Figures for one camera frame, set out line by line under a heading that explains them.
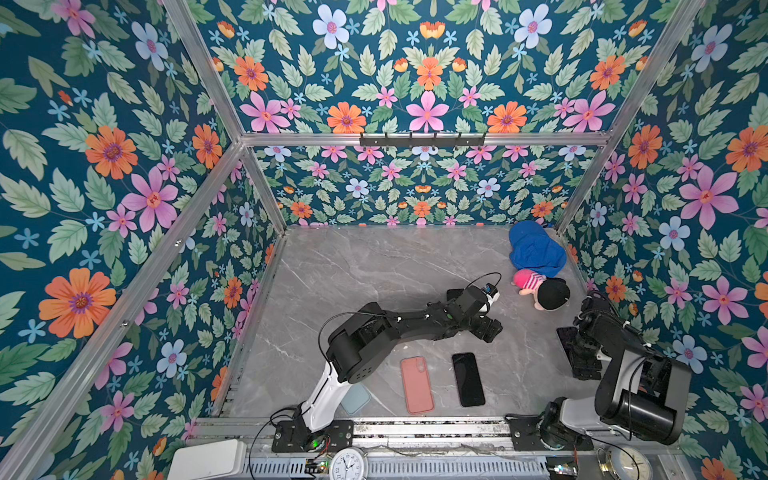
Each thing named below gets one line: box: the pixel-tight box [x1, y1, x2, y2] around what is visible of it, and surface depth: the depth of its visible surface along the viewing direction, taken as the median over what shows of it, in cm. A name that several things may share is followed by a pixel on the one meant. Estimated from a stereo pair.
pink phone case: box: [400, 356, 435, 415], surface depth 84 cm
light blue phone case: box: [341, 384, 371, 415], surface depth 81 cm
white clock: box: [329, 446, 369, 480], surface depth 68 cm
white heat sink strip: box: [246, 456, 550, 480], surface depth 72 cm
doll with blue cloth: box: [509, 220, 570, 312], surface depth 107 cm
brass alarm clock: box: [597, 445, 653, 480], surface depth 67 cm
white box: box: [167, 439, 247, 480], surface depth 69 cm
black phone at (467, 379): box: [452, 352, 485, 407], surface depth 83 cm
